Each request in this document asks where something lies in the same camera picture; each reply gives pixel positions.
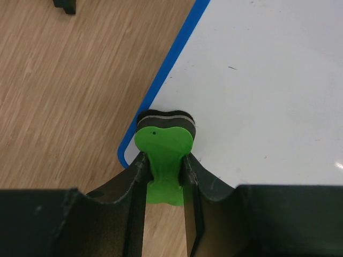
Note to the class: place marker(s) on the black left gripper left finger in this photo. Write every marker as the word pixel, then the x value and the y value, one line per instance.
pixel 107 221

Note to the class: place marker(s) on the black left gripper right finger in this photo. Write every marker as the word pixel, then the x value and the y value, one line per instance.
pixel 259 220

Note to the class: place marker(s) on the green whiteboard eraser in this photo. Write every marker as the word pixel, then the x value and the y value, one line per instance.
pixel 165 137

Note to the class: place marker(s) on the blue framed whiteboard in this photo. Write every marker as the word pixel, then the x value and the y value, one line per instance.
pixel 263 82

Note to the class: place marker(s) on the black framed whiteboard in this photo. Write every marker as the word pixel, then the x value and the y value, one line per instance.
pixel 69 6

